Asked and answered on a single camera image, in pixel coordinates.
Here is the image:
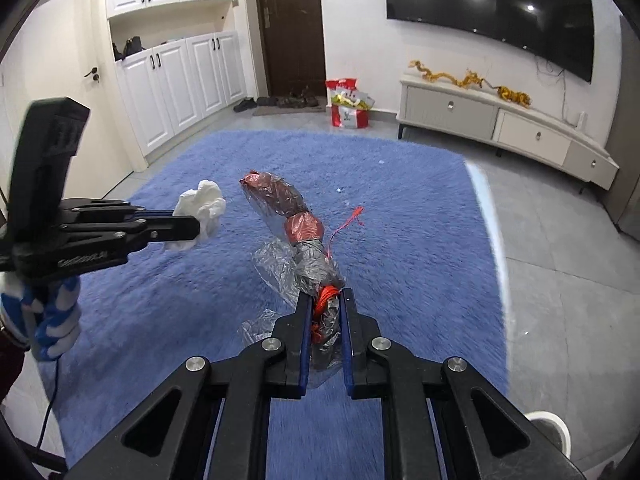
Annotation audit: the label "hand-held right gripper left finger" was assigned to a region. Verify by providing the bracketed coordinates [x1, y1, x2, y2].
[65, 290, 313, 480]

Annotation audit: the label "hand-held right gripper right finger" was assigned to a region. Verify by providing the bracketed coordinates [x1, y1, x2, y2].
[339, 287, 586, 480]

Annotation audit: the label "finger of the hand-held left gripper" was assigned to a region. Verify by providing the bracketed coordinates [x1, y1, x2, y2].
[122, 215, 201, 252]
[132, 206, 177, 220]

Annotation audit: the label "white tissue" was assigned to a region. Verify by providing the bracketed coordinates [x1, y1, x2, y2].
[167, 180, 227, 253]

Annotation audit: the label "red string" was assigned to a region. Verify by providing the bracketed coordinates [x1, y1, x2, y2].
[310, 206, 365, 343]

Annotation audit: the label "clear plastic bag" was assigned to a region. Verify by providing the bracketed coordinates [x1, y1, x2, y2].
[239, 170, 352, 392]

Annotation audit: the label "person's left forearm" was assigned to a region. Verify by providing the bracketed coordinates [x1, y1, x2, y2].
[0, 322, 28, 403]

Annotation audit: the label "person's left hand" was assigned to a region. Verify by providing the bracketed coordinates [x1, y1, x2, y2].
[0, 275, 83, 360]

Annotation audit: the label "blue fluffy rug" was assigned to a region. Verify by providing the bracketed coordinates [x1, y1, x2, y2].
[37, 130, 511, 480]

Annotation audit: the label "white interior door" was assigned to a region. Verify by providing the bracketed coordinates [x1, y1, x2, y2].
[0, 0, 137, 206]

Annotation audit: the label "brown doormat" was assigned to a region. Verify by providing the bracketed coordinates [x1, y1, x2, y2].
[252, 102, 325, 117]

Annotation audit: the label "white round bin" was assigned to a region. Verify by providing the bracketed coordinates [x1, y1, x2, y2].
[525, 411, 572, 457]

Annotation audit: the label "red white gift bag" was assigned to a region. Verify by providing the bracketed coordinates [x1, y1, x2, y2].
[325, 77, 376, 130]

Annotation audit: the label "brown entrance door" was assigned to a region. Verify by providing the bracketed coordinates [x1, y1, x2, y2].
[252, 0, 328, 106]

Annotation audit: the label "white grey television cabinet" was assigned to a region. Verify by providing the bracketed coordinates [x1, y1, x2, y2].
[397, 72, 620, 195]

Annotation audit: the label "golden dragon ornament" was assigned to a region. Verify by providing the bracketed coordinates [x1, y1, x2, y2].
[452, 69, 494, 91]
[409, 60, 454, 84]

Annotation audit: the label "golden tiger ornament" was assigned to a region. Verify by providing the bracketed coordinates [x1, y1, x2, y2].
[496, 86, 532, 109]

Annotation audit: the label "white wall cabinets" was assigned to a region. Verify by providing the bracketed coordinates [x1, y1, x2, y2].
[105, 0, 248, 159]

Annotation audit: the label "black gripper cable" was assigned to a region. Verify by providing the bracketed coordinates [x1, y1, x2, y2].
[0, 357, 68, 476]

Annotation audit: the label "television cable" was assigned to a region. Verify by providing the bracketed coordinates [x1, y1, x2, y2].
[534, 56, 581, 127]

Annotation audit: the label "black wall television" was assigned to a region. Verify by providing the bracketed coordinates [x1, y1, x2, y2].
[384, 0, 596, 83]

